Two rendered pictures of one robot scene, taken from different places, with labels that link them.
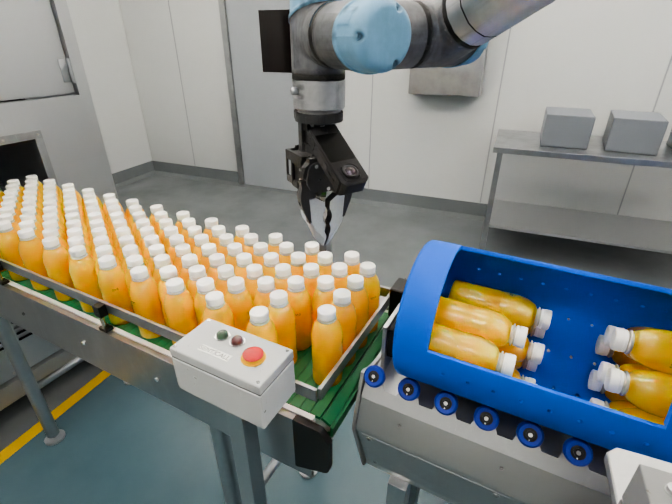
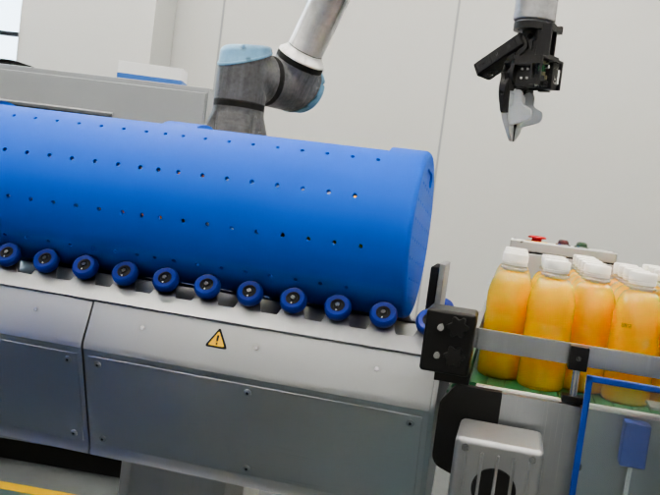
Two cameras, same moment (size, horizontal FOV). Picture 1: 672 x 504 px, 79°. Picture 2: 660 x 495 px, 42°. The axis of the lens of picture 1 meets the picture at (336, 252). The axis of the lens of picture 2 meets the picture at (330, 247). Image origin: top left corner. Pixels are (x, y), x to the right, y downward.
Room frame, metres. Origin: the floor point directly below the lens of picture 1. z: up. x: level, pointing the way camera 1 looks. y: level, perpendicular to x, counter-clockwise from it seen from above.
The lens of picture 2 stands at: (2.05, -0.70, 1.15)
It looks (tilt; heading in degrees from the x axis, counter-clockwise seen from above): 4 degrees down; 164
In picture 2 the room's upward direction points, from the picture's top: 7 degrees clockwise
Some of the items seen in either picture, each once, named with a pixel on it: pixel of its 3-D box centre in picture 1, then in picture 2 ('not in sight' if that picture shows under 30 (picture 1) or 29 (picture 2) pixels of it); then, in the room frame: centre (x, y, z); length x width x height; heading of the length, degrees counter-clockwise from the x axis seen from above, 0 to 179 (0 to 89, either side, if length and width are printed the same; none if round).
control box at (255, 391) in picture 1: (234, 369); (558, 269); (0.56, 0.19, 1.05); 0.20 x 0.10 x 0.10; 62
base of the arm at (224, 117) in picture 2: not in sight; (236, 124); (0.12, -0.42, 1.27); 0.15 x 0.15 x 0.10
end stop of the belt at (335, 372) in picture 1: (361, 336); (481, 320); (0.76, -0.06, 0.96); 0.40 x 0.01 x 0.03; 152
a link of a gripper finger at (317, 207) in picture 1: (310, 217); (527, 117); (0.62, 0.04, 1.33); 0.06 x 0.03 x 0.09; 29
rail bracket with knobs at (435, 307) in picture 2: (404, 302); (449, 343); (0.92, -0.19, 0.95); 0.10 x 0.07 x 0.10; 152
